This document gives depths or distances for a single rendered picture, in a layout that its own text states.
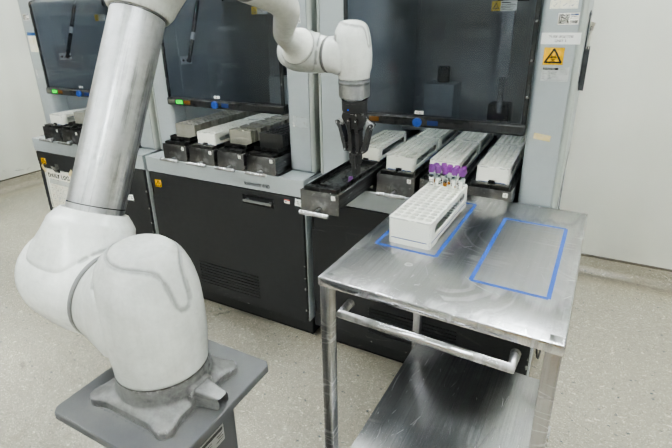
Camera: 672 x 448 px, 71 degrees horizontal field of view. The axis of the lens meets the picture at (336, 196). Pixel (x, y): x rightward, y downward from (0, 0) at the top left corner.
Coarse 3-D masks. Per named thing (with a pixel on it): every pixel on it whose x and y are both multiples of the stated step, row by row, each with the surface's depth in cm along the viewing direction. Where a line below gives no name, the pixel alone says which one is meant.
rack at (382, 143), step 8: (376, 136) 186; (384, 136) 184; (392, 136) 184; (400, 136) 186; (376, 144) 173; (384, 144) 172; (392, 144) 188; (400, 144) 187; (368, 152) 170; (376, 152) 168; (384, 152) 183; (376, 160) 169
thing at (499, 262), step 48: (384, 240) 108; (480, 240) 107; (528, 240) 106; (576, 240) 106; (336, 288) 91; (384, 288) 88; (432, 288) 88; (480, 288) 88; (528, 288) 88; (336, 336) 99; (528, 336) 75; (336, 384) 103; (432, 384) 139; (480, 384) 138; (528, 384) 138; (336, 432) 108; (384, 432) 123; (432, 432) 123; (480, 432) 122; (528, 432) 122
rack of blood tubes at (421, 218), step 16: (432, 192) 119; (448, 192) 119; (464, 192) 122; (400, 208) 110; (416, 208) 110; (432, 208) 110; (448, 208) 111; (464, 208) 125; (400, 224) 104; (416, 224) 102; (432, 224) 101; (448, 224) 113; (400, 240) 106; (416, 240) 103; (432, 240) 103
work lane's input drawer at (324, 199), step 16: (368, 160) 170; (384, 160) 172; (320, 176) 154; (336, 176) 158; (368, 176) 158; (304, 192) 145; (320, 192) 142; (336, 192) 140; (352, 192) 148; (304, 208) 147; (320, 208) 144; (336, 208) 142
